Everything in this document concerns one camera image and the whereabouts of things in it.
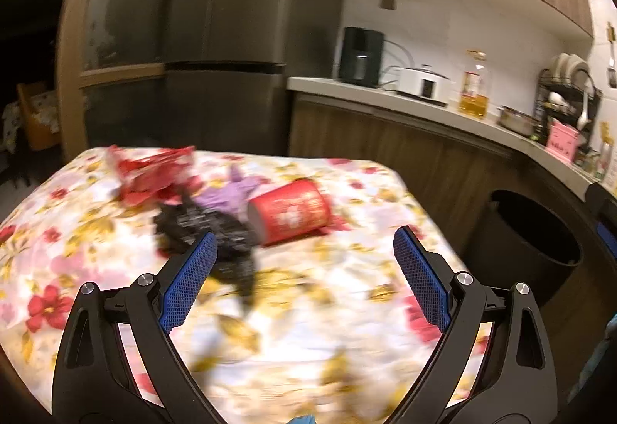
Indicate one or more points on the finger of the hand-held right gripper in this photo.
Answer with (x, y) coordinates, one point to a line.
(608, 238)

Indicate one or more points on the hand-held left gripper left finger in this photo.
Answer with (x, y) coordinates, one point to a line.
(188, 281)

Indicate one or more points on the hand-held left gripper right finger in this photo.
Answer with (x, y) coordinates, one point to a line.
(422, 281)

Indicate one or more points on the black printed wrapper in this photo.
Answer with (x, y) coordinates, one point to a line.
(207, 231)

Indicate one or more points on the black trash bin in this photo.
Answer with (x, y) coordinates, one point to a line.
(520, 260)

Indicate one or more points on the purple plastic bag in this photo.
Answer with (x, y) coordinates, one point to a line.
(226, 197)

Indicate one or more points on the pink box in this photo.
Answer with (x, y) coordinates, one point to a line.
(561, 142)

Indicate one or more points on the floral tablecloth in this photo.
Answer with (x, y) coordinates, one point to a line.
(313, 308)

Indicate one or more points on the red snack bag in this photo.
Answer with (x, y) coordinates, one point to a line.
(144, 173)

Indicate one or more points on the person's blue clothing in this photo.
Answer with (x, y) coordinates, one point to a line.
(597, 356)

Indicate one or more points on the white ladle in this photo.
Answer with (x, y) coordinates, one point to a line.
(583, 115)

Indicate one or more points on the red paper cup white rim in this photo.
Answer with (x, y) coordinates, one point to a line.
(294, 212)

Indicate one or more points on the wooden kitchen counter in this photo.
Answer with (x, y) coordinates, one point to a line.
(400, 144)

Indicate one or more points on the steel pot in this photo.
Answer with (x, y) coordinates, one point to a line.
(516, 121)

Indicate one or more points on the hanging metal spatula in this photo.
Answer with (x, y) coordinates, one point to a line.
(612, 72)

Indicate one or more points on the black dish rack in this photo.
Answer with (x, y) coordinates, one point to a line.
(569, 72)

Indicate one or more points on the light blue cloth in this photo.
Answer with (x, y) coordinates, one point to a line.
(303, 419)

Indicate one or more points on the cooking oil bottle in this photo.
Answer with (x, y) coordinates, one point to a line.
(473, 96)

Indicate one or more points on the white electric cooker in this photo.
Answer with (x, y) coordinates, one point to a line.
(423, 86)

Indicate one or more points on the orange wooden chair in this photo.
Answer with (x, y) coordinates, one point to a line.
(41, 120)

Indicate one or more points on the black coffee machine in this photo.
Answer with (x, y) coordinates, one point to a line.
(360, 57)

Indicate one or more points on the grey refrigerator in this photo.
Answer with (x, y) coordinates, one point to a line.
(250, 19)

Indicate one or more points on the wooden framed glass door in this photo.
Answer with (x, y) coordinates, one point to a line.
(120, 19)

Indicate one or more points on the dark wall socket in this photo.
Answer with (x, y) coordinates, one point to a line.
(388, 2)

